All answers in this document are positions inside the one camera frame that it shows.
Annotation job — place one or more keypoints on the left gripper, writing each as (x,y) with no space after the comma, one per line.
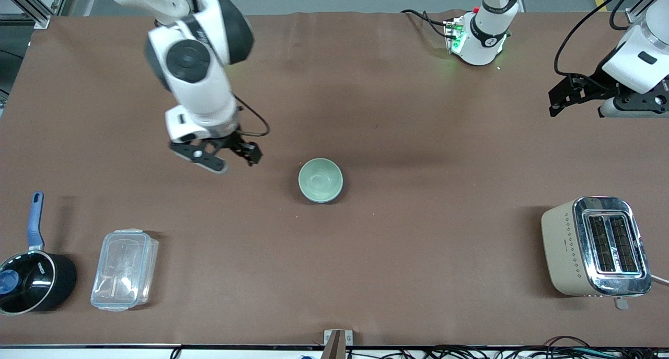
(596,82)

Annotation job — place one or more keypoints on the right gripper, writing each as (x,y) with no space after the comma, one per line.
(233,139)

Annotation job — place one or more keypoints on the green bowl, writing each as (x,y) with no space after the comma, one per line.
(320,178)

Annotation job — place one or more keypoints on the blue bowl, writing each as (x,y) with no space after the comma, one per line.
(337,196)

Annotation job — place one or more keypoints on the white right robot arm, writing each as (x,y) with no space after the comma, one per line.
(204,87)

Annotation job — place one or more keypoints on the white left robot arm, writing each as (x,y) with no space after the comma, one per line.
(486,35)

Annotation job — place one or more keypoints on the clear plastic food container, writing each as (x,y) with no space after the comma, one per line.
(123,270)

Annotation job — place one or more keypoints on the beige chrome toaster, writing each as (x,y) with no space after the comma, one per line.
(567,249)

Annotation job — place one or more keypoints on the brown table mat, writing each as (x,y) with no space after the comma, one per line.
(366,270)

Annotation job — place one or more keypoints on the glass pot lid blue knob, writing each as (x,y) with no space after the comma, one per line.
(29,283)

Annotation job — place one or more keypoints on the aluminium frame post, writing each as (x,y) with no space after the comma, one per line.
(635,15)
(39,11)

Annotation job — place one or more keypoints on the metal table edge bracket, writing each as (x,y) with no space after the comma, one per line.
(329,336)

